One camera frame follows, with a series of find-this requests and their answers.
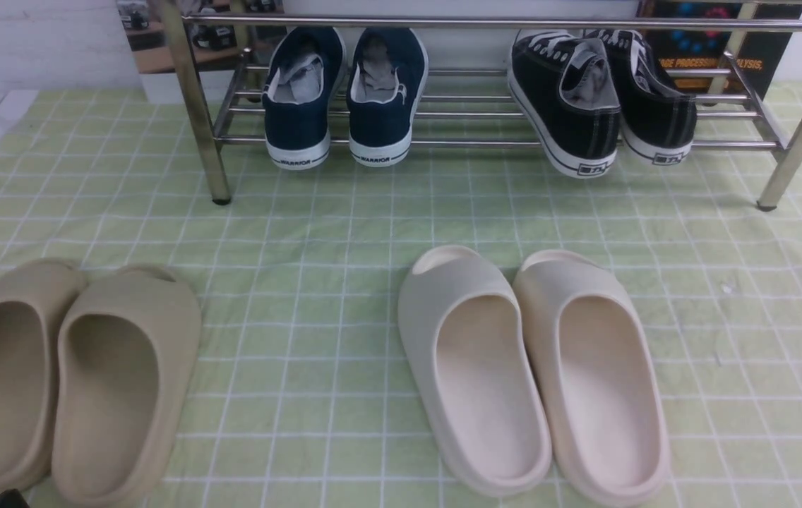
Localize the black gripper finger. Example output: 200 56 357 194
0 489 28 508

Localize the black canvas sneaker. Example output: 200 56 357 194
507 30 621 179
584 30 698 167

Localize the metal shoe rack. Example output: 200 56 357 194
149 0 802 212

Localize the left tan slide slipper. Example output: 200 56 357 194
0 258 87 491

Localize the tan slide slipper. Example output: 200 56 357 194
0 258 87 491
52 264 202 507

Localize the right tan slide slipper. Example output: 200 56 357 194
52 264 202 507

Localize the green checkered floor mat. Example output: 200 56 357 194
0 90 802 507

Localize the left cream slide slipper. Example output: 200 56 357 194
397 245 552 497

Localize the cream slide slipper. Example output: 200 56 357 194
512 250 670 507
397 245 552 497

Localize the wooden shelf with items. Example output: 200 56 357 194
116 1 288 75

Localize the left navy blue sneaker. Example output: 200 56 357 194
261 26 347 171

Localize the navy blue sneaker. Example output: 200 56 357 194
346 27 429 168
261 26 347 171

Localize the right navy blue sneaker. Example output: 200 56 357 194
346 27 429 168

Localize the right cream slide slipper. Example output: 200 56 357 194
512 250 670 507

